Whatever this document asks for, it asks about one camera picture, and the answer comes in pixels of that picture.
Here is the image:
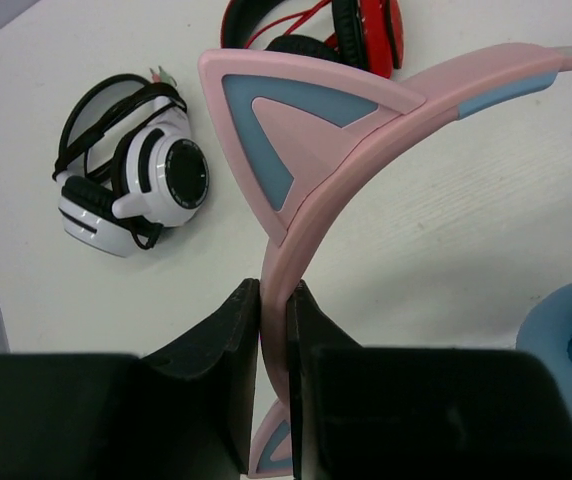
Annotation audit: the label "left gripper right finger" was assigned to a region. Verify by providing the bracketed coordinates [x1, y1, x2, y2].
[286, 280, 361, 479]

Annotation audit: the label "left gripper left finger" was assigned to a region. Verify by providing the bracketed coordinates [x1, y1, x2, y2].
[138, 278, 259, 475]

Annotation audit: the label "pink blue cat-ear headphones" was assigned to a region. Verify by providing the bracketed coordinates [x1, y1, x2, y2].
[198, 43, 572, 478]

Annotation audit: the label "black white headphones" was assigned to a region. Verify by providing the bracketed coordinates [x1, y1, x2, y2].
[52, 68, 210, 258]

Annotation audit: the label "red black headphones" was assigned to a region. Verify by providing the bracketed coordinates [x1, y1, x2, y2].
[220, 0, 407, 81]

